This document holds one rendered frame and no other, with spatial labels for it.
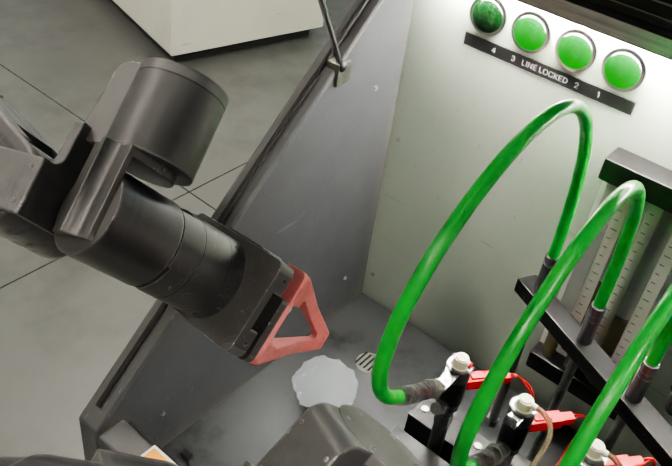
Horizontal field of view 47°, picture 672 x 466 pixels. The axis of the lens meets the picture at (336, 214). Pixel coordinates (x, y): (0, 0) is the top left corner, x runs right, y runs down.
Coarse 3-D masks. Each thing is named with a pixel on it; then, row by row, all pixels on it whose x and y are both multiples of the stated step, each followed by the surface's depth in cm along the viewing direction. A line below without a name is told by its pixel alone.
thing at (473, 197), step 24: (552, 120) 68; (528, 144) 66; (504, 168) 64; (576, 168) 86; (480, 192) 63; (576, 192) 88; (456, 216) 62; (432, 264) 62; (552, 264) 95; (408, 288) 62; (408, 312) 62; (384, 336) 63; (384, 360) 64; (384, 384) 66
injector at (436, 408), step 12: (444, 372) 86; (456, 372) 84; (468, 372) 84; (456, 384) 85; (444, 396) 87; (456, 396) 86; (432, 408) 86; (444, 408) 86; (456, 408) 88; (444, 420) 90; (432, 432) 92; (444, 432) 91; (432, 444) 93
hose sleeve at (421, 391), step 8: (416, 384) 77; (424, 384) 78; (432, 384) 80; (408, 392) 73; (416, 392) 75; (424, 392) 77; (432, 392) 79; (408, 400) 73; (416, 400) 75; (424, 400) 78
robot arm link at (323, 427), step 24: (312, 408) 39; (336, 408) 39; (288, 432) 39; (312, 432) 38; (336, 432) 37; (360, 432) 39; (384, 432) 42; (264, 456) 39; (288, 456) 38; (312, 456) 37; (336, 456) 36; (360, 456) 37; (384, 456) 38; (408, 456) 41
